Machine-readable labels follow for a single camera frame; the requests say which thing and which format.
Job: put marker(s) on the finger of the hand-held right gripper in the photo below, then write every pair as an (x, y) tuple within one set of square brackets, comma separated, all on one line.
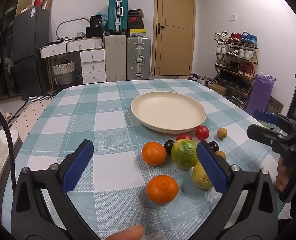
[(260, 133), (263, 116)]

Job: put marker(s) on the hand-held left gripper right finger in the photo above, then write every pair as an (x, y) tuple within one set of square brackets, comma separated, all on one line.
[(210, 167)]

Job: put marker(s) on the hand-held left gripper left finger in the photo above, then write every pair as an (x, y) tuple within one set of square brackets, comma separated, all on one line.
[(78, 165)]

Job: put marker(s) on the yellow-green guava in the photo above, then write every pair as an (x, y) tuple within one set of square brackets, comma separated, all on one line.
[(199, 177)]

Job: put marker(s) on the brown longan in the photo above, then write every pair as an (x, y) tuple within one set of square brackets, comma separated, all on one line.
[(222, 133), (221, 154)]

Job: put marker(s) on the dark plum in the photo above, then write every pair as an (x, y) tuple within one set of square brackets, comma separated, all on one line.
[(169, 145), (213, 145)]

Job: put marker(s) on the green and orange citrus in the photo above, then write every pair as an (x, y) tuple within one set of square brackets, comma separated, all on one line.
[(184, 153)]

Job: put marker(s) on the red tomato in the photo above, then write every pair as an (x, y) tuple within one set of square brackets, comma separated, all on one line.
[(183, 137), (202, 132)]

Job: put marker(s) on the orange mandarin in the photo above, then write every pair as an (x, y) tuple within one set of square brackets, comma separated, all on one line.
[(162, 189), (153, 153)]

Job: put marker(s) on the cream round plate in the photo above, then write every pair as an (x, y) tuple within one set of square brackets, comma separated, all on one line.
[(168, 112)]

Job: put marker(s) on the person's right hand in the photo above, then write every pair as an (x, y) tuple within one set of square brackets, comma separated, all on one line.
[(282, 177)]

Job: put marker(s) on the person's left hand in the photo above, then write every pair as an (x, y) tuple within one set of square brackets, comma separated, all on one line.
[(128, 233)]

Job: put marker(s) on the dark wicker basket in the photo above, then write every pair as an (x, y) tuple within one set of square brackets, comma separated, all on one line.
[(275, 105)]

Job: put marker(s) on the purple bag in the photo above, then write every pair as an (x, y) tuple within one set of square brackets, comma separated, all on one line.
[(259, 95)]

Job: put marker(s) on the teal checked tablecloth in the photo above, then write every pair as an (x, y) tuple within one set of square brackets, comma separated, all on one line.
[(100, 120)]

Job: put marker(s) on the brown cardboard box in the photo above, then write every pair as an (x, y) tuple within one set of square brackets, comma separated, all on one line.
[(217, 89)]

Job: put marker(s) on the wooden shoe rack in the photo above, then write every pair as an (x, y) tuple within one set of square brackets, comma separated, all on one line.
[(255, 55)]

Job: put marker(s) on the rows of shoes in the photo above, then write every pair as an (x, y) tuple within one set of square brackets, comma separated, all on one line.
[(235, 55)]

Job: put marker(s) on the patterned rug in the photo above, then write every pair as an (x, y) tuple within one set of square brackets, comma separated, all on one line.
[(30, 110)]

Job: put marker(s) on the pile of loose sneakers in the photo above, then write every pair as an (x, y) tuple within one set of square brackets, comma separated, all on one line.
[(200, 78)]

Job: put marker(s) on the white wicker basket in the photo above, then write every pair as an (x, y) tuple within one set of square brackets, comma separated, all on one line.
[(63, 72)]

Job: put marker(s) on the white drawer desk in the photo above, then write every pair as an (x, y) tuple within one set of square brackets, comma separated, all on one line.
[(93, 65)]

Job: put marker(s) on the beige suitcase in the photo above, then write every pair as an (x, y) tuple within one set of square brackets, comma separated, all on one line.
[(115, 57)]

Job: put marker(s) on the silver suitcase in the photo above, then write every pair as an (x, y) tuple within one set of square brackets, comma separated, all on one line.
[(138, 57)]

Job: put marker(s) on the wooden door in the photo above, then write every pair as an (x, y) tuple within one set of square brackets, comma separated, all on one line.
[(174, 30)]

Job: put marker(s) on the dark grey refrigerator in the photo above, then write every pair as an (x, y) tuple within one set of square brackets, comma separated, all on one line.
[(31, 50)]

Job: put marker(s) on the small striped bowl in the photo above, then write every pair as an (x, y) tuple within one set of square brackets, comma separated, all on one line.
[(81, 35)]

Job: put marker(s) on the dark glass cabinet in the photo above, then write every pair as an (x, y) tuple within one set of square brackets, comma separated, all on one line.
[(2, 55)]

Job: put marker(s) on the black box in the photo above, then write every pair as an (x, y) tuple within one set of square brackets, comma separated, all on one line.
[(94, 32)]

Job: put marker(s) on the black bag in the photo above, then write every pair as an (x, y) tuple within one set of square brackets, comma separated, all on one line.
[(96, 21)]

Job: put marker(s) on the yellow and white box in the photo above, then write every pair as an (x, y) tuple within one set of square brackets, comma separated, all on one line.
[(137, 32)]

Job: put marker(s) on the blue plastic bag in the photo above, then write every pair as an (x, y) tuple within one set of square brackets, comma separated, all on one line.
[(104, 20)]

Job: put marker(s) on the teal suitcase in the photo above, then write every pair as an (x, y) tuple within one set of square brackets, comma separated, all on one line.
[(117, 13)]

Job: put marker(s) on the red and black shoebox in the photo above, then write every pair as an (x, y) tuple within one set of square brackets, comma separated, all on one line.
[(135, 18)]

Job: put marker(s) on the flat cardboard box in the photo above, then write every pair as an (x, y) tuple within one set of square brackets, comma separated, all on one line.
[(47, 2)]

